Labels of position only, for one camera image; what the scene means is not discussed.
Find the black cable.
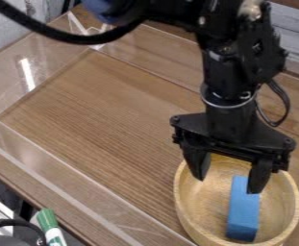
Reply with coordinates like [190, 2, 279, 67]
[254, 78, 291, 128]

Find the clear acrylic tray wall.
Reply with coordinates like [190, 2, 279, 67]
[0, 122, 195, 246]

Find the blue rectangular block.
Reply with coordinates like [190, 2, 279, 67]
[226, 176, 259, 242]

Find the clear acrylic corner bracket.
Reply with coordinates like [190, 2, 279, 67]
[67, 11, 116, 51]

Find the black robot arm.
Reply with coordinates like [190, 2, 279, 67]
[0, 0, 295, 194]

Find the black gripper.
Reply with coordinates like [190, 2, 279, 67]
[170, 103, 295, 194]

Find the brown wooden bowl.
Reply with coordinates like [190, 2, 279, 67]
[174, 155, 299, 246]

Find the green white marker pen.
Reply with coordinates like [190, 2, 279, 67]
[36, 209, 68, 246]

